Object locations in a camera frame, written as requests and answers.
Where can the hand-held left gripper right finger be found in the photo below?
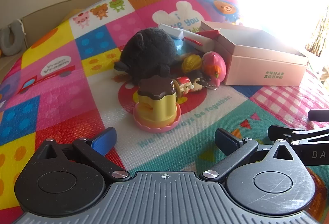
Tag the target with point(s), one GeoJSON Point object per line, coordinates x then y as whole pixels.
{"type": "Point", "coordinates": [227, 140]}

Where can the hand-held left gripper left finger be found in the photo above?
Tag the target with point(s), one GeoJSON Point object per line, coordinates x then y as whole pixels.
{"type": "Point", "coordinates": [102, 140]}

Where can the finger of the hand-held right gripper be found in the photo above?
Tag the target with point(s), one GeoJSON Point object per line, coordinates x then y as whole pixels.
{"type": "Point", "coordinates": [277, 132]}

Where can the black tube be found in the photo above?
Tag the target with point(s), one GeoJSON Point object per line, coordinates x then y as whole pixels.
{"type": "Point", "coordinates": [320, 114]}

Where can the yellow pudding toy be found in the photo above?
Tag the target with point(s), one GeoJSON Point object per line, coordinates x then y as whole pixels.
{"type": "Point", "coordinates": [156, 105]}

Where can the pink cardboard box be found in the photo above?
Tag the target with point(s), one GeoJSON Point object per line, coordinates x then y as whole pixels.
{"type": "Point", "coordinates": [257, 69]}

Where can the pink bird toy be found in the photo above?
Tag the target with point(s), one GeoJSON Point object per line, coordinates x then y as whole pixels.
{"type": "Point", "coordinates": [213, 64]}

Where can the yellow ribbed toy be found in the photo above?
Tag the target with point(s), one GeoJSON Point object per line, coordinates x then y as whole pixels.
{"type": "Point", "coordinates": [191, 62]}

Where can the white and red toy rocket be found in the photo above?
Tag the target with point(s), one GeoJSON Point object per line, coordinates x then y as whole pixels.
{"type": "Point", "coordinates": [205, 45]}

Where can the black plush toy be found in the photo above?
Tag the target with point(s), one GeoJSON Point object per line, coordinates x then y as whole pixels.
{"type": "Point", "coordinates": [146, 52]}

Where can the blue tissue pack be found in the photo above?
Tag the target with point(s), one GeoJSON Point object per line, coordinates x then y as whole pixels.
{"type": "Point", "coordinates": [181, 48]}

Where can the colourful printed play mat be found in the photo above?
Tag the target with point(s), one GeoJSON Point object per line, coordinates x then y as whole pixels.
{"type": "Point", "coordinates": [51, 100]}

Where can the small brown-haired figurine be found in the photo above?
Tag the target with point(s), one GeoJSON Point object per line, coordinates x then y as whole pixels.
{"type": "Point", "coordinates": [201, 80]}

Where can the small red cartoon figurine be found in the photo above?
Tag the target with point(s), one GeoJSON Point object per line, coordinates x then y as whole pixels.
{"type": "Point", "coordinates": [185, 82]}

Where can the grey neck pillow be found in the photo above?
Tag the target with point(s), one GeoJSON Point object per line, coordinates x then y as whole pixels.
{"type": "Point", "coordinates": [7, 44]}

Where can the beige bed frame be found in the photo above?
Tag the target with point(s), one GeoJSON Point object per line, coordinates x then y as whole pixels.
{"type": "Point", "coordinates": [51, 5]}

